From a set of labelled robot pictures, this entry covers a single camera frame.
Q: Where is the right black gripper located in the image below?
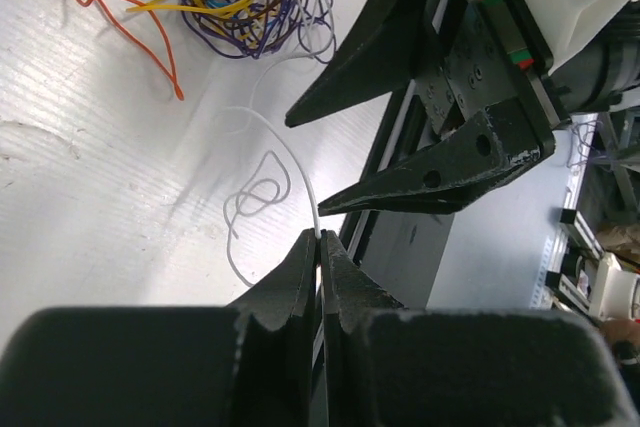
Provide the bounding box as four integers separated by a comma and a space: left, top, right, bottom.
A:
285, 0, 566, 216

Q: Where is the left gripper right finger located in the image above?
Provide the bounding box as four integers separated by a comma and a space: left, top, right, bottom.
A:
319, 230, 404, 426

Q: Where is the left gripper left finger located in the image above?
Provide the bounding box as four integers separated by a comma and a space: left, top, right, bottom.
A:
229, 229, 318, 426

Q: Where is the coloured wire bundle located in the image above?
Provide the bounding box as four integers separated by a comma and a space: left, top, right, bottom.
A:
124, 0, 336, 64

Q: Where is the orange wire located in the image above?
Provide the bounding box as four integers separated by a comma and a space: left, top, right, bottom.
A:
29, 0, 185, 101

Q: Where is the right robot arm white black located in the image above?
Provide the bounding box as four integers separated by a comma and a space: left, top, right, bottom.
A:
285, 0, 639, 215

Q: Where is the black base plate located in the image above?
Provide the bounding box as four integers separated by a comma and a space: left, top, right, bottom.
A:
339, 87, 453, 308

